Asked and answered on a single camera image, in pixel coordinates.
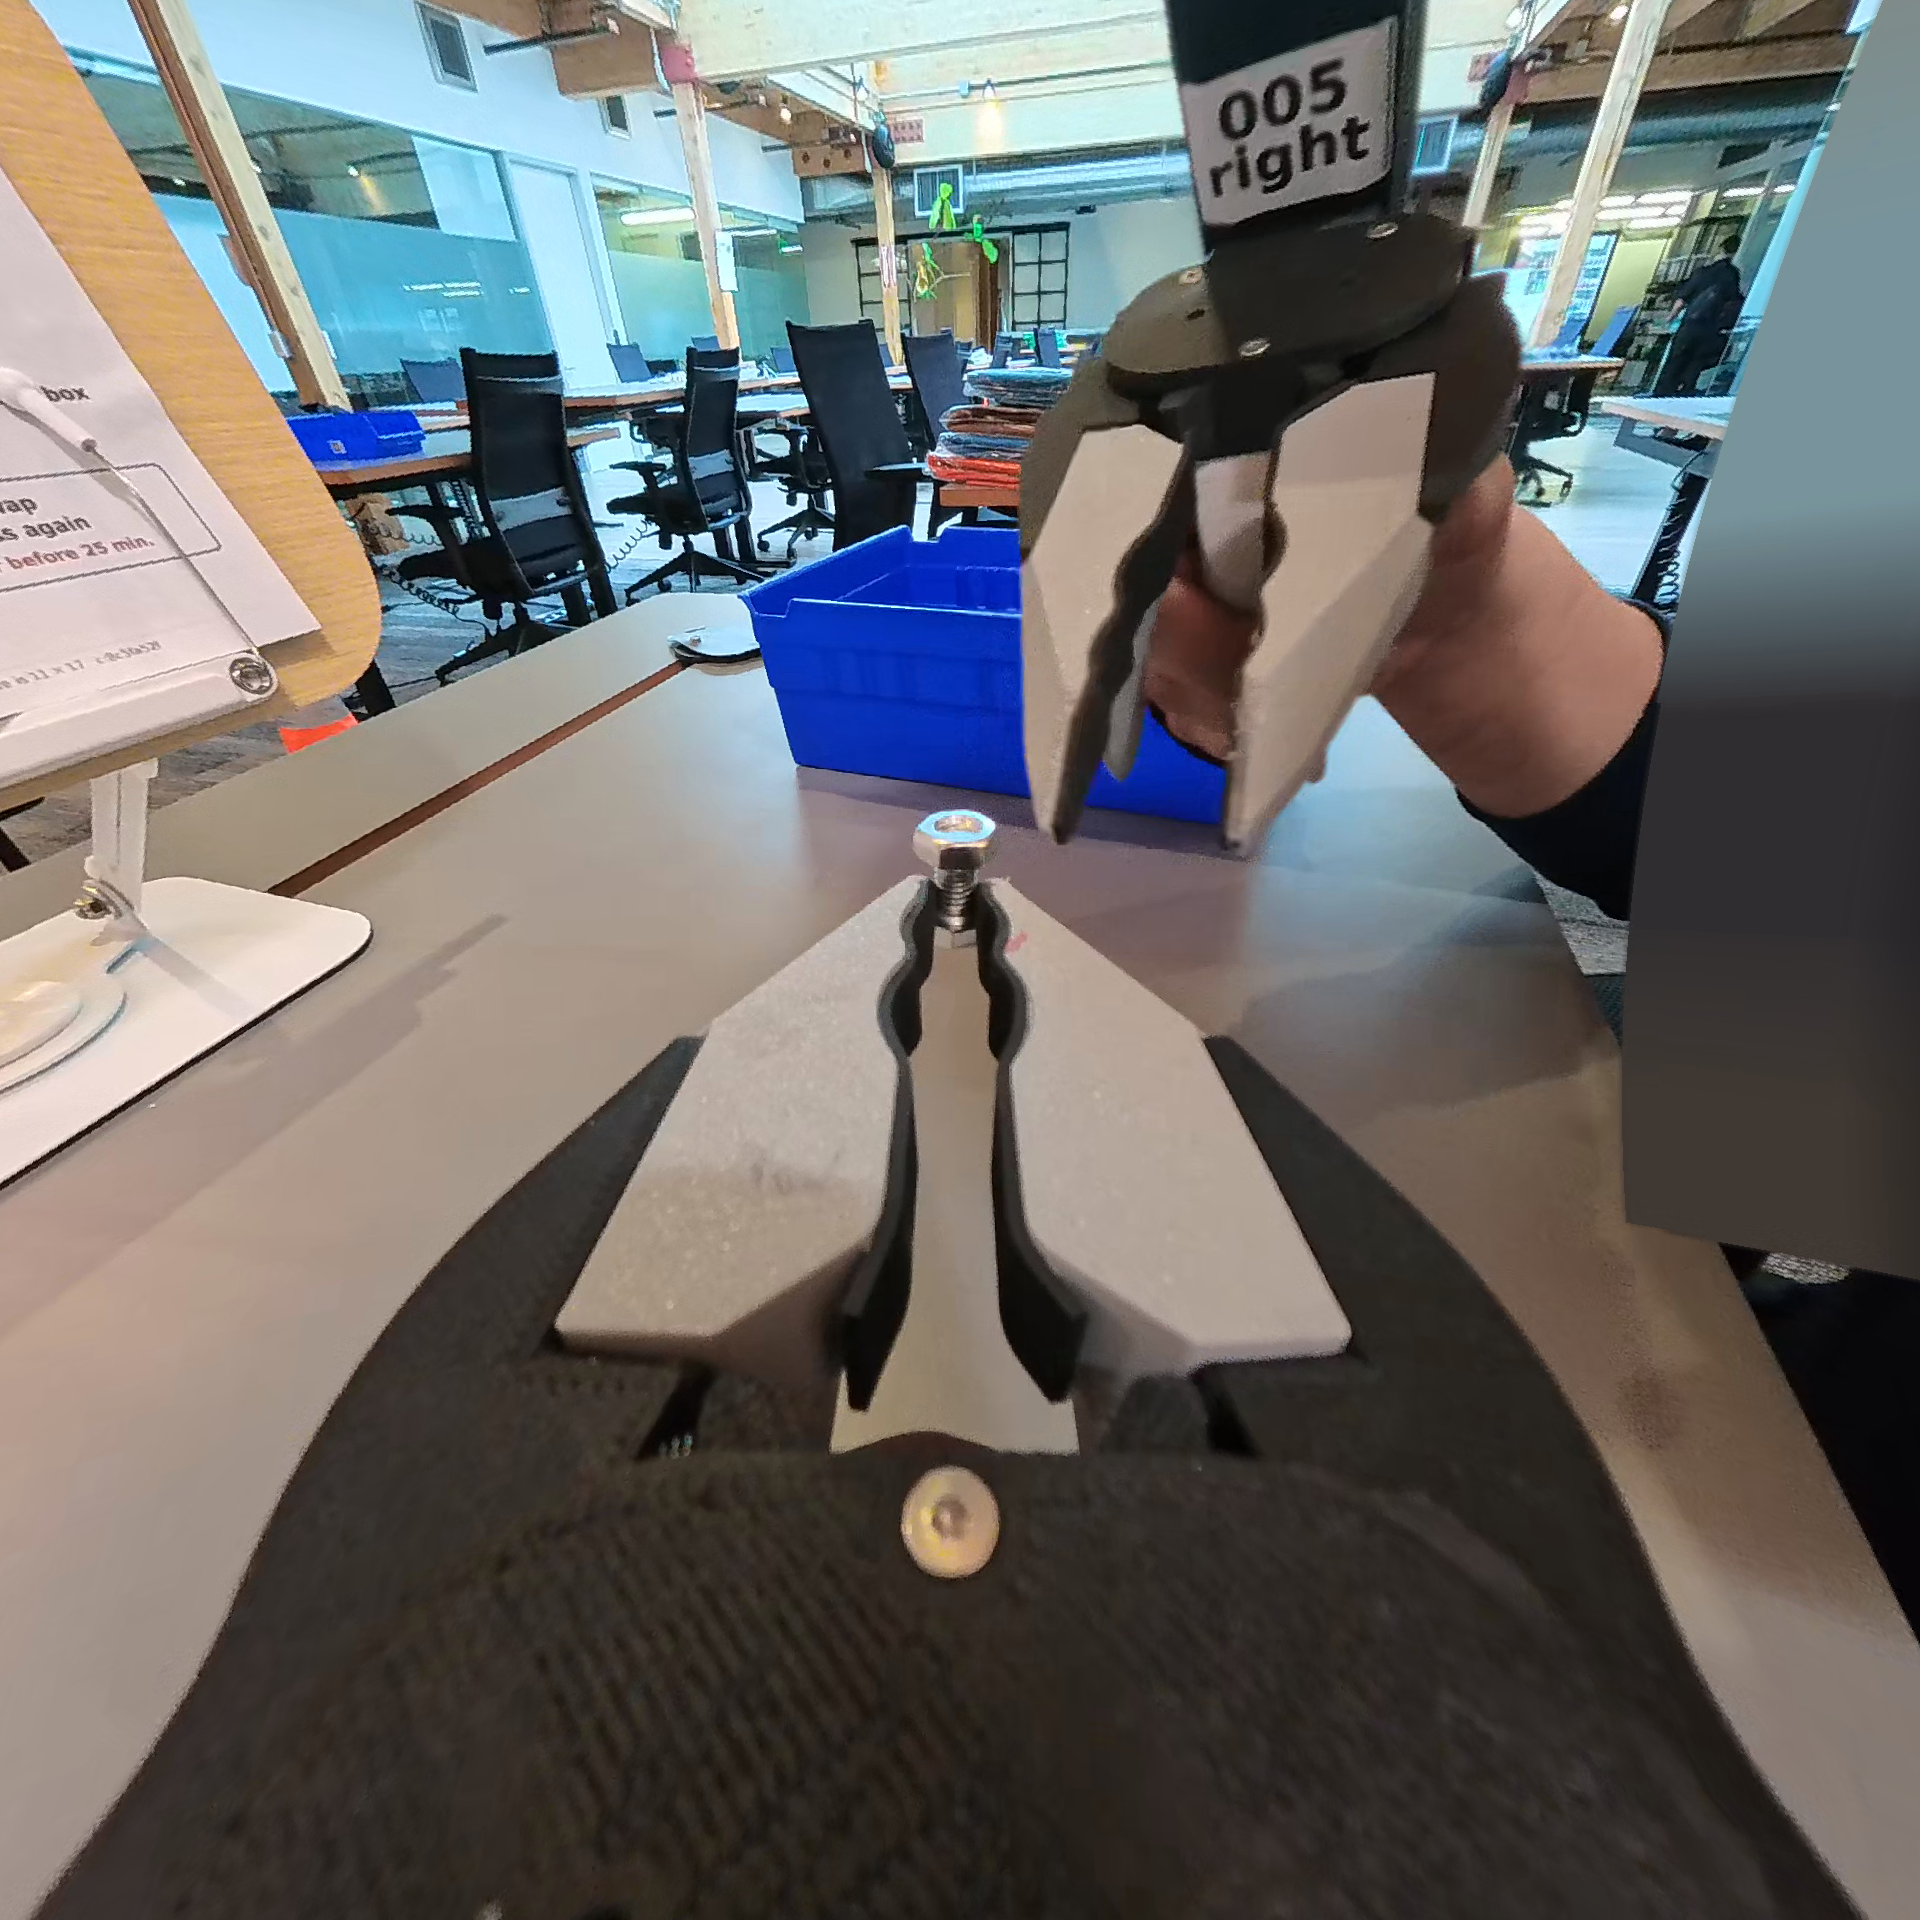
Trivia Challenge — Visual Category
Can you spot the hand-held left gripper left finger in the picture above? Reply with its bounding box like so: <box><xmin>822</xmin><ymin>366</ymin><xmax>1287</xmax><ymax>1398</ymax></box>
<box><xmin>554</xmin><ymin>876</ymin><xmax>928</xmax><ymax>1456</ymax></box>

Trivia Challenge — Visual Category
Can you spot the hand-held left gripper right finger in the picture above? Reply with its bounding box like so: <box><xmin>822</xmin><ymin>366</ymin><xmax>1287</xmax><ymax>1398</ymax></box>
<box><xmin>974</xmin><ymin>876</ymin><xmax>1359</xmax><ymax>1456</ymax></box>

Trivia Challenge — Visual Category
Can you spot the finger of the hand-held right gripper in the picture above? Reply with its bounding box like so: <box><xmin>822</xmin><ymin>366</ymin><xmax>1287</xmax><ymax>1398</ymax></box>
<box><xmin>1218</xmin><ymin>366</ymin><xmax>1440</xmax><ymax>857</ymax></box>
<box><xmin>1024</xmin><ymin>423</ymin><xmax>1196</xmax><ymax>841</ymax></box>

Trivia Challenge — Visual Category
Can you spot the blue plastic bin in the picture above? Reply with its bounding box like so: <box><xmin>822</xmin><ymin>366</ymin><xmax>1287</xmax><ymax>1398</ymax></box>
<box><xmin>743</xmin><ymin>527</ymin><xmax>1235</xmax><ymax>825</ymax></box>

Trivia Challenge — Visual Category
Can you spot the silver hex bolt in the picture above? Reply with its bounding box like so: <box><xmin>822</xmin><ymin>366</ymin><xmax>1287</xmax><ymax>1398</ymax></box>
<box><xmin>908</xmin><ymin>809</ymin><xmax>993</xmax><ymax>945</ymax></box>

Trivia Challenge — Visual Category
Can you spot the person's right forearm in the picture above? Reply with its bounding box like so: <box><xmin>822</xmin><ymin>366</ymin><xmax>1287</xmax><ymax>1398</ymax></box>
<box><xmin>1457</xmin><ymin>610</ymin><xmax>1670</xmax><ymax>921</ymax></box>

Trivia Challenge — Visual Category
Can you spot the person's right hand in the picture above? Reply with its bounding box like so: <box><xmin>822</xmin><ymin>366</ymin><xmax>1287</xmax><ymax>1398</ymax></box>
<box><xmin>1145</xmin><ymin>458</ymin><xmax>1670</xmax><ymax>796</ymax></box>

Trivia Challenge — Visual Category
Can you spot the stack of colourful cloths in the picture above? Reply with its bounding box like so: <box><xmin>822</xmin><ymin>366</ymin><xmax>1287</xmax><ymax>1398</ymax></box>
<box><xmin>928</xmin><ymin>362</ymin><xmax>1083</xmax><ymax>513</ymax></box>

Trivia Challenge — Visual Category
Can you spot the black office chair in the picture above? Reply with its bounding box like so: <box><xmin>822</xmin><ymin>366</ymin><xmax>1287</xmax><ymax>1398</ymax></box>
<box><xmin>392</xmin><ymin>348</ymin><xmax>620</xmax><ymax>642</ymax></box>
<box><xmin>611</xmin><ymin>348</ymin><xmax>769</xmax><ymax>599</ymax></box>
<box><xmin>898</xmin><ymin>331</ymin><xmax>978</xmax><ymax>458</ymax></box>
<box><xmin>756</xmin><ymin>316</ymin><xmax>938</xmax><ymax>557</ymax></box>

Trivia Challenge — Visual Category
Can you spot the green streamer decoration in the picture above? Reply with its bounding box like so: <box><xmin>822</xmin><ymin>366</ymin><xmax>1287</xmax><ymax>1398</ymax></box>
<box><xmin>908</xmin><ymin>166</ymin><xmax>1006</xmax><ymax>302</ymax></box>

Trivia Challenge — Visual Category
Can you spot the wooden office desk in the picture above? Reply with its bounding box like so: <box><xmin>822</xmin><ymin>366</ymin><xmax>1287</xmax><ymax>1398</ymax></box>
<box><xmin>310</xmin><ymin>423</ymin><xmax>627</xmax><ymax>605</ymax></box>

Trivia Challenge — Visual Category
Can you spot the small blue parts bin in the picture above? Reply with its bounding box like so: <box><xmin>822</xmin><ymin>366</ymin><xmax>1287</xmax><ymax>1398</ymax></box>
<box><xmin>285</xmin><ymin>407</ymin><xmax>431</xmax><ymax>461</ymax></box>

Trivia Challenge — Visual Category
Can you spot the printed instruction sheet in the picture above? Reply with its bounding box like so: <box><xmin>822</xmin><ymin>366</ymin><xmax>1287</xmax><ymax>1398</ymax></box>
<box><xmin>0</xmin><ymin>166</ymin><xmax>326</xmax><ymax>752</ymax></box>

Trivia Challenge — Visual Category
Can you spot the wooden display board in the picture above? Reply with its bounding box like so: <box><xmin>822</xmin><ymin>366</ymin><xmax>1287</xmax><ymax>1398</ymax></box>
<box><xmin>0</xmin><ymin>0</ymin><xmax>385</xmax><ymax>796</ymax></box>

